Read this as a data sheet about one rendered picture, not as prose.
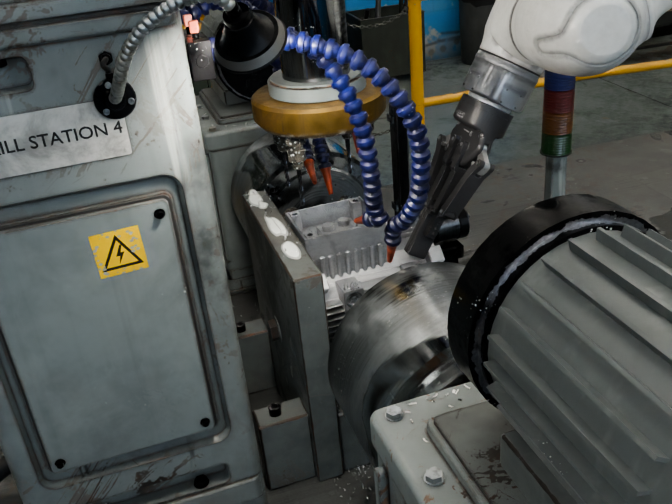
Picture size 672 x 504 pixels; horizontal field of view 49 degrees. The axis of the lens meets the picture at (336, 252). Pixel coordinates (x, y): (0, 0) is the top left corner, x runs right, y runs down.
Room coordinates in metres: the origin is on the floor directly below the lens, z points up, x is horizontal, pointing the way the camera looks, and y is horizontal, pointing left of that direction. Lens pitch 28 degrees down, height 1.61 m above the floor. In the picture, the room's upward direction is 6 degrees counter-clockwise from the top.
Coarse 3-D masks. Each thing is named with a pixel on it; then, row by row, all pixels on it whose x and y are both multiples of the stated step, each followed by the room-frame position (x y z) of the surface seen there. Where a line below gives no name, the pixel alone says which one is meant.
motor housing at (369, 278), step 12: (396, 252) 0.96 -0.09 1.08; (384, 264) 0.94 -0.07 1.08; (396, 264) 0.94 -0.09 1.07; (336, 276) 0.92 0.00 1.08; (348, 276) 0.92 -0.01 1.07; (360, 276) 0.92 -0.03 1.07; (372, 276) 0.93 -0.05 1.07; (384, 276) 0.93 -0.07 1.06; (336, 300) 0.90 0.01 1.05; (336, 312) 0.88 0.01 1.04; (336, 324) 0.88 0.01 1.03
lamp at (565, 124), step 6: (546, 114) 1.41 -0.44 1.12; (552, 114) 1.40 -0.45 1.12; (558, 114) 1.40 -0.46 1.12; (564, 114) 1.39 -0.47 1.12; (570, 114) 1.40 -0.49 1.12; (546, 120) 1.41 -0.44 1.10; (552, 120) 1.40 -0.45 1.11; (558, 120) 1.40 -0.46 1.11; (564, 120) 1.40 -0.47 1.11; (570, 120) 1.40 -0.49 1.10; (546, 126) 1.41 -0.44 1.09; (552, 126) 1.40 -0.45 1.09; (558, 126) 1.40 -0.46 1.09; (564, 126) 1.40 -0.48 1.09; (570, 126) 1.40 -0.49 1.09; (546, 132) 1.41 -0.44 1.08; (552, 132) 1.40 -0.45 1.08; (558, 132) 1.40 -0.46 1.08; (564, 132) 1.40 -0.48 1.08; (570, 132) 1.40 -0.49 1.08
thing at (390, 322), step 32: (384, 288) 0.75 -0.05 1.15; (416, 288) 0.73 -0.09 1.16; (448, 288) 0.72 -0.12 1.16; (352, 320) 0.73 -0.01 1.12; (384, 320) 0.70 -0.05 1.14; (416, 320) 0.67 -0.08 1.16; (352, 352) 0.70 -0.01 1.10; (384, 352) 0.65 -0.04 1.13; (416, 352) 0.63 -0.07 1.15; (448, 352) 0.61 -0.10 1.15; (352, 384) 0.67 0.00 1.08; (384, 384) 0.62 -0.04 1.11; (416, 384) 0.60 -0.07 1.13; (448, 384) 0.58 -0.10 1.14; (352, 416) 0.66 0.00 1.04
